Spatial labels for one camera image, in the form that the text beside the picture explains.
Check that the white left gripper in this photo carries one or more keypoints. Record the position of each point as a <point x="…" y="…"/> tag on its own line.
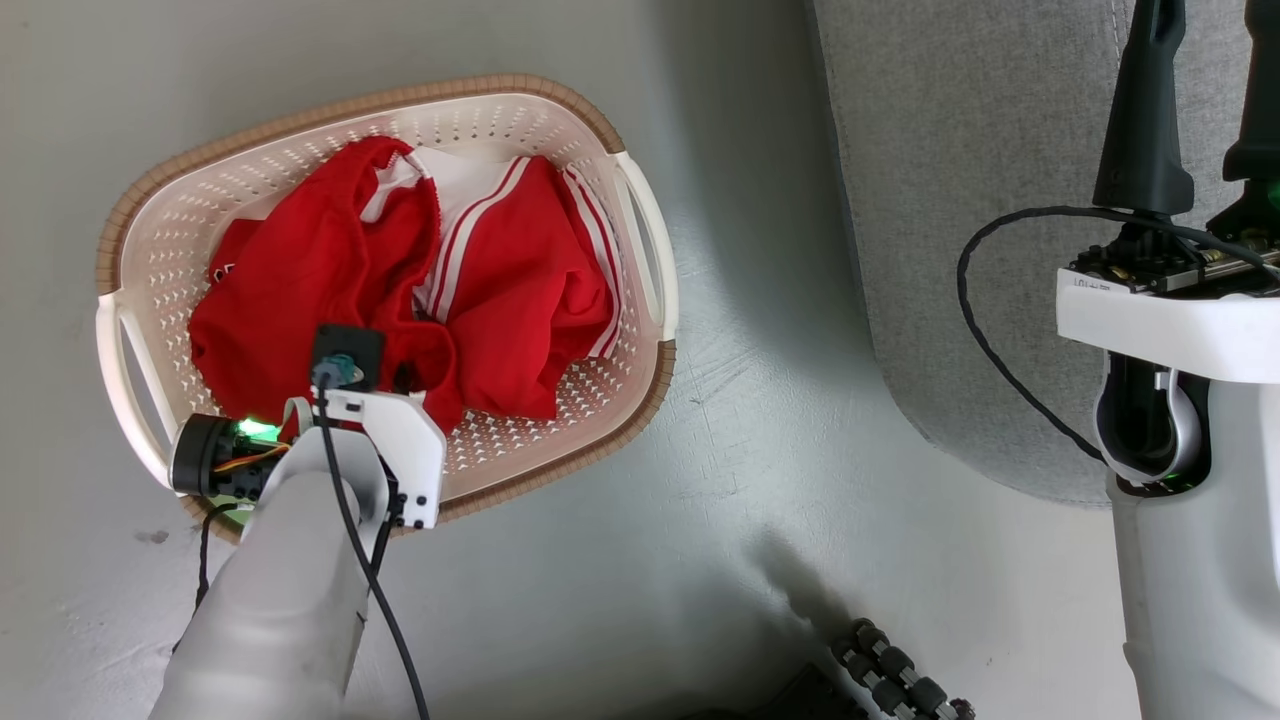
<point x="405" y="450"/>

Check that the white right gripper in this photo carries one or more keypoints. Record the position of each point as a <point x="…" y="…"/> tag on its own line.
<point x="1160" y="320"/>

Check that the red shorts with white stripes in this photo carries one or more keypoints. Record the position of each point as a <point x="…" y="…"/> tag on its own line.
<point x="520" y="300"/>

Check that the plain red shirt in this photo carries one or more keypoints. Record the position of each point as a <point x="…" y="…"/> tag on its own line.
<point x="300" y="290"/>

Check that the black roller wheel robot base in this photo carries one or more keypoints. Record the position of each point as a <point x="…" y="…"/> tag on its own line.
<point x="890" y="670"/>

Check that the white perforated laundry basket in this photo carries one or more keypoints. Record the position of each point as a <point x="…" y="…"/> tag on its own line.
<point x="590" y="400"/>

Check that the black right gripper motor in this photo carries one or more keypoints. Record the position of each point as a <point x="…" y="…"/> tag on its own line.
<point x="1250" y="212"/>

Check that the black cylindrical left gripper motor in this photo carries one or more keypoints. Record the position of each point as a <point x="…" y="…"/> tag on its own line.
<point x="205" y="455"/>

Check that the grey fabric sofa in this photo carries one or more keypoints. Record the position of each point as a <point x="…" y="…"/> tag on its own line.
<point x="960" y="200"/>

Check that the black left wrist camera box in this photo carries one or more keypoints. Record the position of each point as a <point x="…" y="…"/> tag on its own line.
<point x="350" y="345"/>

